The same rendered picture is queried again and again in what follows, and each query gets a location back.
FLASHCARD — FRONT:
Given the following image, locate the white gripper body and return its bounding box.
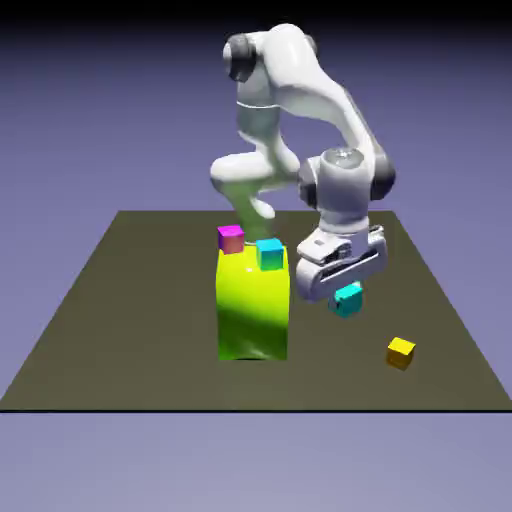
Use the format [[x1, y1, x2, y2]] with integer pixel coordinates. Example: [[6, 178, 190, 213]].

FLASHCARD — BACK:
[[295, 234, 389, 304]]

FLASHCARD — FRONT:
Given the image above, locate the small cyan cube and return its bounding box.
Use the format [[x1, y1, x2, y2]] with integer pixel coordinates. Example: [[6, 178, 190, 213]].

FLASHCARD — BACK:
[[327, 281, 365, 320], [254, 237, 285, 272]]

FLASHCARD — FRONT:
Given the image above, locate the small yellow cube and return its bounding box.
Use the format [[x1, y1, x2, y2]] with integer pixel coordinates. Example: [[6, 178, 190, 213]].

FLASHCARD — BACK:
[[386, 336, 417, 371]]

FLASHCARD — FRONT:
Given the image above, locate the small magenta cube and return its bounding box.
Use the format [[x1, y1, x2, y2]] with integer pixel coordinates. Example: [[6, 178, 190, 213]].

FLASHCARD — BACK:
[[216, 224, 246, 256]]

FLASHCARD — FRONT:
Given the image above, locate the large yellow-green box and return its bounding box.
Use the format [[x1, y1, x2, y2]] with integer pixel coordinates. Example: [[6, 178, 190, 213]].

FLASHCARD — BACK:
[[215, 242, 291, 362]]

